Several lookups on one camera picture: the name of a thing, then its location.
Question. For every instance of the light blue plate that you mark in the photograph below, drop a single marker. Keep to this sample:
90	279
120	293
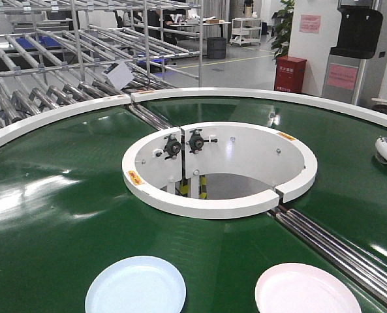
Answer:
137	284

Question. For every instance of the light pink plate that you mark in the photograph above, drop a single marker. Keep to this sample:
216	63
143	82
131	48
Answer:
297	287

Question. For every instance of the white outer conveyor rim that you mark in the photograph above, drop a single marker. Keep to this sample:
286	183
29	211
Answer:
20	128

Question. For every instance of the steel conveyor rollers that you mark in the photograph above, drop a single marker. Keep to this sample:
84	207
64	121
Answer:
362	267

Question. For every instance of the white control box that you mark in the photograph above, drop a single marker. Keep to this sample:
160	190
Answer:
118	74

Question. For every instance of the black crate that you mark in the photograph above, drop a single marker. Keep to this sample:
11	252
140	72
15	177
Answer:
216	48

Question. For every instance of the red fire extinguisher cabinet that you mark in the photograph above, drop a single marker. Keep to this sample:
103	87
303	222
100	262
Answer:
289	74

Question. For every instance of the white shelf cart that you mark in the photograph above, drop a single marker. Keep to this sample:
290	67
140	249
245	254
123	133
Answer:
245	31

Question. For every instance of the green potted plant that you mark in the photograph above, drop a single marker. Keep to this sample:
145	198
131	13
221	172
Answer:
283	29

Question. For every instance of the metal roller rack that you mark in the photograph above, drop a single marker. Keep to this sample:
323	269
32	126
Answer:
53	53

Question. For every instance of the black water dispenser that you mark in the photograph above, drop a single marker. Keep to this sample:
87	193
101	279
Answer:
357	41

